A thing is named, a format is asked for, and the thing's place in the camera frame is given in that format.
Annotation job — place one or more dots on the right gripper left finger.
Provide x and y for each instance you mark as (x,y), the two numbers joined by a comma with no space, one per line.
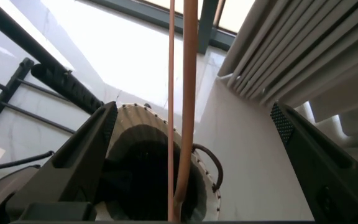
(73,174)

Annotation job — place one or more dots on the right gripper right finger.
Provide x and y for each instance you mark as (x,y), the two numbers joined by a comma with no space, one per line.
(328,177)

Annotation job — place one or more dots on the pink clothes hanger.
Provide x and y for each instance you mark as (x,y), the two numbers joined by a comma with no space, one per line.
(188,93)

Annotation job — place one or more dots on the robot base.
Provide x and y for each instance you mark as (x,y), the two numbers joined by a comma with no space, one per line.
(8,193)

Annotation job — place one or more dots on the white laundry basket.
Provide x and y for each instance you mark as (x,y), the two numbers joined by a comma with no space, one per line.
(135,118)

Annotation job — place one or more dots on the black clothes rack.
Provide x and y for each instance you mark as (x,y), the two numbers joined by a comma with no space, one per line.
(57,81)

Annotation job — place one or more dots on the grey curtain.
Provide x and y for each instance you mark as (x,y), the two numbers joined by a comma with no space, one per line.
(291,46)

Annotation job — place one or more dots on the window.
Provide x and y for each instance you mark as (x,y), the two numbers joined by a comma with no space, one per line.
(207,25)

